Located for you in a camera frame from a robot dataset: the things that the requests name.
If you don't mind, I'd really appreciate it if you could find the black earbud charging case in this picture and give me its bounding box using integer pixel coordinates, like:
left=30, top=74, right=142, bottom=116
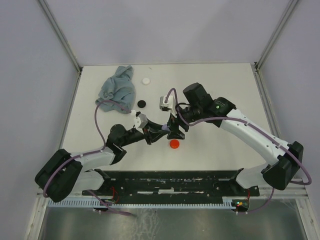
left=137, top=100, right=147, bottom=109

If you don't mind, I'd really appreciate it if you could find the blue crumpled cloth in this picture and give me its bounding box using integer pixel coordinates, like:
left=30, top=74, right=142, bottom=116
left=95, top=65, right=136, bottom=114

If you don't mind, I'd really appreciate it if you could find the purple earbud charging case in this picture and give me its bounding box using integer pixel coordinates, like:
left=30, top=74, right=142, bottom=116
left=161, top=124, right=170, bottom=132

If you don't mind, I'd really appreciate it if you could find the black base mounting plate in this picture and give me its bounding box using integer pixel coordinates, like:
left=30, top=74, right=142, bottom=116
left=93, top=170, right=260, bottom=204

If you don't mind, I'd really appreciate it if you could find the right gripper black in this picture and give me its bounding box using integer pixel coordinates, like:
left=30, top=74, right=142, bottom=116
left=166, top=103, right=202, bottom=141

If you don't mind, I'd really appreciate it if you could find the aluminium frame rail left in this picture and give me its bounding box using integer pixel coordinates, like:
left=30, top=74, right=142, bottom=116
left=36, top=0, right=82, bottom=73

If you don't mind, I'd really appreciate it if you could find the aluminium frame rail right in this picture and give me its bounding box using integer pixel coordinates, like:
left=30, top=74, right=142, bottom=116
left=253, top=61, right=305, bottom=181

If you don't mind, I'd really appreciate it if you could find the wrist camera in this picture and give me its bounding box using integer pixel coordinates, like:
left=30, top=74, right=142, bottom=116
left=134, top=111, right=148, bottom=132
left=159, top=95, right=177, bottom=118

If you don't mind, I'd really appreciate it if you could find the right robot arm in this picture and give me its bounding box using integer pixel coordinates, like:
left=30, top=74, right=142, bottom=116
left=159, top=82, right=304, bottom=196

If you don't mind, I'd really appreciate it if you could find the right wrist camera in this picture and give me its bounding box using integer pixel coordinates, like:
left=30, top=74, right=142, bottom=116
left=159, top=95, right=177, bottom=118

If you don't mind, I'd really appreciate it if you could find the orange earbud charging case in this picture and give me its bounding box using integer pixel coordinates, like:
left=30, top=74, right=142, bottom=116
left=169, top=139, right=180, bottom=149

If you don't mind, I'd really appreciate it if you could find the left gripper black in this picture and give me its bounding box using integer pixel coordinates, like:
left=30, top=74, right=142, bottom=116
left=119, top=117, right=169, bottom=147

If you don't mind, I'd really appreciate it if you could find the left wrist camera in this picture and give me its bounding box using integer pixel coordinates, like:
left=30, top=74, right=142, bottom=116
left=134, top=111, right=148, bottom=132

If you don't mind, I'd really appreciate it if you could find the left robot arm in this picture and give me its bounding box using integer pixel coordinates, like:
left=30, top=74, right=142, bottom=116
left=34, top=120, right=170, bottom=203

